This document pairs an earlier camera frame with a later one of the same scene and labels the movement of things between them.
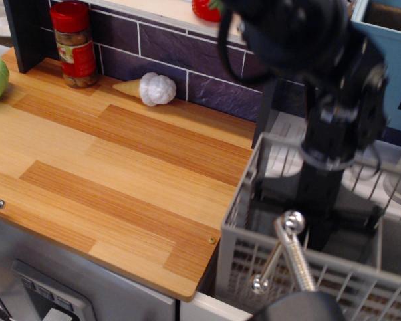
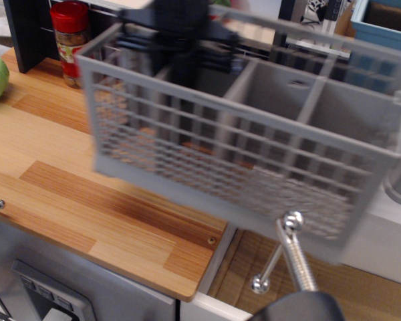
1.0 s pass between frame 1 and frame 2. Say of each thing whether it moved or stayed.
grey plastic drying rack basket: moved
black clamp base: stayed
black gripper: moved
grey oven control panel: stayed
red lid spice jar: stayed
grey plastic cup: stayed
